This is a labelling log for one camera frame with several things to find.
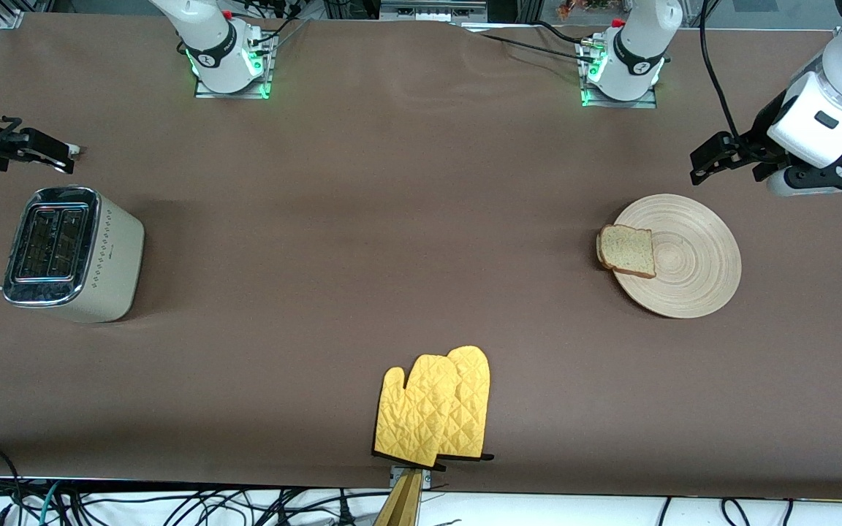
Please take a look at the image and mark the aluminium frame profile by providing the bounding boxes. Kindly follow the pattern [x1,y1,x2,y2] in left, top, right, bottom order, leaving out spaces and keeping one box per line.
[0,0,53,30]

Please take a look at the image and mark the orange background clutter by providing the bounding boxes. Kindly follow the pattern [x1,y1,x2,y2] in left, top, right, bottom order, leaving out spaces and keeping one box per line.
[556,0,630,21]

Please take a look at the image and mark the yellow quilted oven mitt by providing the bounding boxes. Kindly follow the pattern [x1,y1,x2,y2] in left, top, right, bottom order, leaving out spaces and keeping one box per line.
[372,354,460,469]
[436,346,495,462]

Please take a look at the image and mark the brown-crusted bread slice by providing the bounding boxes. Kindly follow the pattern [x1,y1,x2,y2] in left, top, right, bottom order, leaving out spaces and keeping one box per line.
[596,224,657,280]

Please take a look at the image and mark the long black table cable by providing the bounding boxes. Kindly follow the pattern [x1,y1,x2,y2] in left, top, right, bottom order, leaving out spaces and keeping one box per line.
[474,32,601,65]

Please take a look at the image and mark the yellow wooden post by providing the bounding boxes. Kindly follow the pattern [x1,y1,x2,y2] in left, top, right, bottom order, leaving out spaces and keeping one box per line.
[373,470,423,526]

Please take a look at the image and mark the brown table cover sheet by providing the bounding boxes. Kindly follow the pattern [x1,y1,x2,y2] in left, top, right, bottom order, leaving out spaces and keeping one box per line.
[0,11,842,503]

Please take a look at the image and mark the cream and chrome toaster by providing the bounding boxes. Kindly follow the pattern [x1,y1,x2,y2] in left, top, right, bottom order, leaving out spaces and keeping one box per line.
[3,186,145,324]

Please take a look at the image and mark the black base connector cable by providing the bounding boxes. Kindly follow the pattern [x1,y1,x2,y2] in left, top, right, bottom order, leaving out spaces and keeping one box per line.
[242,0,305,48]

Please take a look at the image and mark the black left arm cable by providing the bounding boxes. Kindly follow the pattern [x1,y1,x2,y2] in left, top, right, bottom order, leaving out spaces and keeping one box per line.
[699,0,743,143]

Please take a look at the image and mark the round wooden plate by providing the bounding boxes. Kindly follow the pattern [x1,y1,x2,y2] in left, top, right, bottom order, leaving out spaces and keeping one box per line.
[611,194,743,319]

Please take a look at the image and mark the grey metal box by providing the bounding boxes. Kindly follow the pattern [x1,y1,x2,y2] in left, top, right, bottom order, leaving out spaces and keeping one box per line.
[379,0,488,23]

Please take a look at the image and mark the short black table cable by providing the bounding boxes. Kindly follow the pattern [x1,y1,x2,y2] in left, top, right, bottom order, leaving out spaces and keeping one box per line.
[529,20,587,45]

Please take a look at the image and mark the teal cable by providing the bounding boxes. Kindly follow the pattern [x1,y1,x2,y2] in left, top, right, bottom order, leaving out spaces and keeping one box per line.
[38,481,61,525]

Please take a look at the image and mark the silver metal bracket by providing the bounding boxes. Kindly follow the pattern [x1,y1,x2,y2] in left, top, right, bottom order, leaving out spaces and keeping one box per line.
[390,466,433,492]

